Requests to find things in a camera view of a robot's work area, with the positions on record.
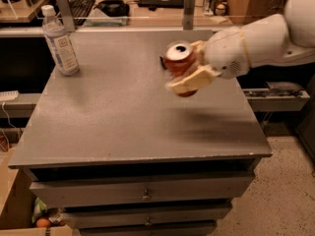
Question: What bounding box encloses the black computer keyboard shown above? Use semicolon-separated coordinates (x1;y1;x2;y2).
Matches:
69;0;95;26

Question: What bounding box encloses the red coke can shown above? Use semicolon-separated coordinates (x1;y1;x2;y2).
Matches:
162;40;197;97

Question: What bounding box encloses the metal drawer knob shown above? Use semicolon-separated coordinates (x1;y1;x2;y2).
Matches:
142;189;152;201

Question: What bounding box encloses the grey drawer cabinet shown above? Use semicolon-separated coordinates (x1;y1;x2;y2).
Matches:
10;30;272;236

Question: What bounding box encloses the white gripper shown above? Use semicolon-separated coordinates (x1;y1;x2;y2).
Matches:
165;27;250;94

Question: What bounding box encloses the white power strip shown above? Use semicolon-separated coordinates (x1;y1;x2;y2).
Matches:
0;90;19;102

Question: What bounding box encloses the metal bracket post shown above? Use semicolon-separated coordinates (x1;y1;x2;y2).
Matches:
56;0;77;32
182;0;196;30

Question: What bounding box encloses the rxbar chocolate bar wrapper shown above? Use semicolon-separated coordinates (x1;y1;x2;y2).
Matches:
159;56;166;70

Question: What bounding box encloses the left metal bracket post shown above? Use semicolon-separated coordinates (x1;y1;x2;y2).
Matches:
56;0;77;32

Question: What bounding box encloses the right metal bracket post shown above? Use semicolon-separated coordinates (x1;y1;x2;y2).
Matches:
182;0;196;30

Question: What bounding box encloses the clear plastic water bottle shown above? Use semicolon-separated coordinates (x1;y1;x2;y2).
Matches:
41;5;79;76

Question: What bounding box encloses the black laptop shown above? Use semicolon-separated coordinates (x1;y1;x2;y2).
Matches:
138;0;184;9

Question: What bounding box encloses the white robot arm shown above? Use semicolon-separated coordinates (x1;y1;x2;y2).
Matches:
163;0;315;96

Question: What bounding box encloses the orange fruit in box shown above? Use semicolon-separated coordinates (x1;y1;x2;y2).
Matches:
35;217;51;228

